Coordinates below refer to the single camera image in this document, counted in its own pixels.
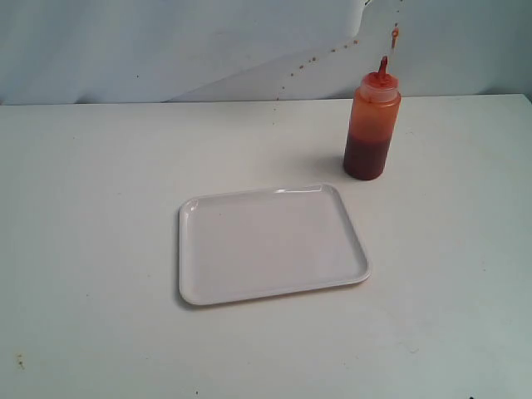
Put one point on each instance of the red sauce squeeze bottle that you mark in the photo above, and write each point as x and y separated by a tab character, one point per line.
375	107

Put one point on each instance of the white rectangular plastic tray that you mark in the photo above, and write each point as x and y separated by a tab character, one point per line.
257	244

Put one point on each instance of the white backdrop sheet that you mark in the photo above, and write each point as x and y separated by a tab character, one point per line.
62	52

